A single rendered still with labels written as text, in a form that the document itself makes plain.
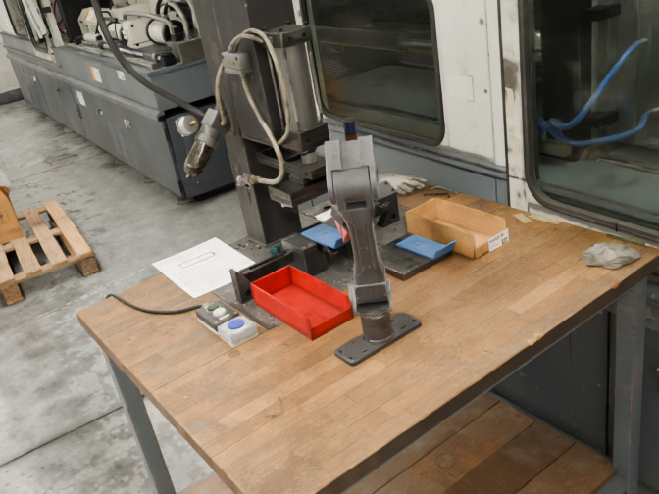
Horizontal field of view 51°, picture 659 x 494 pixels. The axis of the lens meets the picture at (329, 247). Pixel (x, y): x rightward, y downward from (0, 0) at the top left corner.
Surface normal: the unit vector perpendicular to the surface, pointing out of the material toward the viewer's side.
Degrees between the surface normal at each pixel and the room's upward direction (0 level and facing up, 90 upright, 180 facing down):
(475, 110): 90
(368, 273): 103
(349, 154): 64
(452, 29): 90
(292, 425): 0
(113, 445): 0
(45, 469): 0
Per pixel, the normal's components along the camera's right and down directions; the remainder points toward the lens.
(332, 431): -0.16, -0.89
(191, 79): 0.54, 0.29
